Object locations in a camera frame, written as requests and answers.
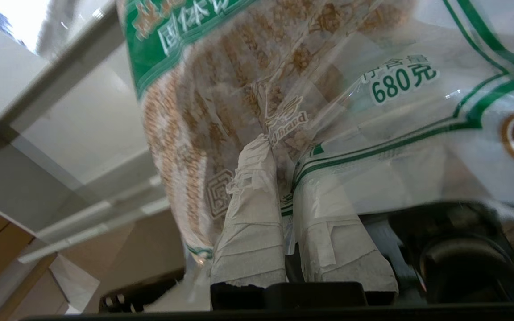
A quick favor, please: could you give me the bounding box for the cereal bag with green label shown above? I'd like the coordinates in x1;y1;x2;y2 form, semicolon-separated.
116;0;514;268

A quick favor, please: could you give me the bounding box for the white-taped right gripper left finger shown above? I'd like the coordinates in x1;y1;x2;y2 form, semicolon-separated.
210;134;287;288

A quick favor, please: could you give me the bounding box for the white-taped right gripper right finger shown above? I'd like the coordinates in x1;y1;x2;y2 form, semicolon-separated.
293;175;399;294

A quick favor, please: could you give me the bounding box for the grey cabinet drawer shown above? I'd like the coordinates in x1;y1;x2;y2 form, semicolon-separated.
0;42;186;263

